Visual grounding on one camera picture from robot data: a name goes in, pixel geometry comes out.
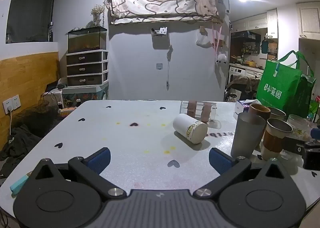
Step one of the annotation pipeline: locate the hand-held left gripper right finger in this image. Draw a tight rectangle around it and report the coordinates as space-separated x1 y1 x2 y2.
193 147 291 203

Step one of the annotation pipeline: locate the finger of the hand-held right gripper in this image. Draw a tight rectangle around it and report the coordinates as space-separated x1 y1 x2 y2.
296 128 320 170

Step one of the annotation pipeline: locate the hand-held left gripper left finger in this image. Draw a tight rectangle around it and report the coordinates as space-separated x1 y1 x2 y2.
32 147 127 203

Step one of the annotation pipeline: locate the white paper cup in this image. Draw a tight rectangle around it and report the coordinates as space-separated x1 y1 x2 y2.
172 114 208 145

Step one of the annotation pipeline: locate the clear glass cup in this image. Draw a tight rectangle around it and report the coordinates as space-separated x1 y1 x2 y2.
287 114 310 137

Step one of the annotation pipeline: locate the grey plastic cup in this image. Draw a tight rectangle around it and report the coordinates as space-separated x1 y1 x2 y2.
230 112 267 159

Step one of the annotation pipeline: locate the brown cup with metal rim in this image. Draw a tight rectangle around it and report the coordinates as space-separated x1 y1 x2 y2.
260 118 293 161

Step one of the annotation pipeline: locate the dark brown cup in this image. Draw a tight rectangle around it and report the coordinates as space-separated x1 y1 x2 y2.
248 103 272 122

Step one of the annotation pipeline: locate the clear container with brown tape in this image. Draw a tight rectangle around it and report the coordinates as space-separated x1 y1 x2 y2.
180 100 217 123

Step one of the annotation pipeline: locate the tissue box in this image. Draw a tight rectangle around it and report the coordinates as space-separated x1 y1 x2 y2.
234 99 262 120

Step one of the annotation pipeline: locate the low table with printed cloth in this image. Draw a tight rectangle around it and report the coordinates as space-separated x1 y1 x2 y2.
61 85 109 112

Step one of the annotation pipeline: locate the green shopping bag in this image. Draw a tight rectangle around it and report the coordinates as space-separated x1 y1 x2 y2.
255 51 317 119

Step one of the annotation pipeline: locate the black mesh net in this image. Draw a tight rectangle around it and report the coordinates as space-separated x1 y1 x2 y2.
15 98 60 134

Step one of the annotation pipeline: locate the pile of dark clothes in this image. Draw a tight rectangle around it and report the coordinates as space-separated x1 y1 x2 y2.
0 124 42 177

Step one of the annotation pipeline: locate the teal lighter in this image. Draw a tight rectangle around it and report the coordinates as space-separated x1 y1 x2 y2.
10 172 33 195

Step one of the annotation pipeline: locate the white washing machine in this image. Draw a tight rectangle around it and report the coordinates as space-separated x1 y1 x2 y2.
228 65 263 86

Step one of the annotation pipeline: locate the white drawer unit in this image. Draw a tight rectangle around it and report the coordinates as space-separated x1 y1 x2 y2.
66 50 109 87

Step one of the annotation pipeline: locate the glass fish tank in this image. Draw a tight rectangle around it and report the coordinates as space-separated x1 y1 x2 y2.
67 26 108 54

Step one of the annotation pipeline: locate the white plastic bag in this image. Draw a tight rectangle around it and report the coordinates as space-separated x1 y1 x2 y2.
196 26 213 47

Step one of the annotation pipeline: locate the white kitchen cabinet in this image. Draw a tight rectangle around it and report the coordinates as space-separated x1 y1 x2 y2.
266 9 278 40

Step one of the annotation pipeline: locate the vase of dried flowers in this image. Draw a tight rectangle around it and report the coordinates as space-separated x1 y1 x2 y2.
90 4 105 27

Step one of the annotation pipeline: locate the dark window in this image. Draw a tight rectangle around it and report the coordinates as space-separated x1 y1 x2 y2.
5 0 62 43

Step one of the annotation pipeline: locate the printed bear blanket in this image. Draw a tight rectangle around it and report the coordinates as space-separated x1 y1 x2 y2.
104 0 220 25

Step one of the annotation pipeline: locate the white wall socket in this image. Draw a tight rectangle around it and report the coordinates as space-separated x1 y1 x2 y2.
2 95 21 114

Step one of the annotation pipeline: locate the small wall shelf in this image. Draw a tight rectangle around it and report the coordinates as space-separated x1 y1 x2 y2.
150 27 168 39

